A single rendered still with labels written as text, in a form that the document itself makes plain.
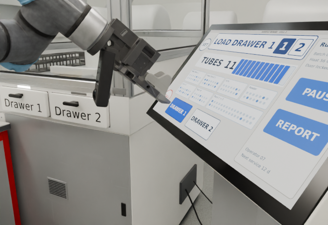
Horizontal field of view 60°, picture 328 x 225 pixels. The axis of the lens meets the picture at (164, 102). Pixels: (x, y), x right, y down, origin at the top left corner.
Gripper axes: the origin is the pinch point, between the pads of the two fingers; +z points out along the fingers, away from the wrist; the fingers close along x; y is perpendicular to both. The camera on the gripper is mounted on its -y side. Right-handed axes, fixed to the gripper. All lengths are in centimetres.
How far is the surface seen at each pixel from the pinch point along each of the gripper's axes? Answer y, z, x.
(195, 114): 1.6, 4.1, -7.5
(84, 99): -15, -2, 52
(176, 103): 1.8, 4.1, 2.0
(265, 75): 13.9, 4.0, -18.4
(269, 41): 21.4, 4.0, -13.3
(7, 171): -68, -3, 85
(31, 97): -30, -16, 74
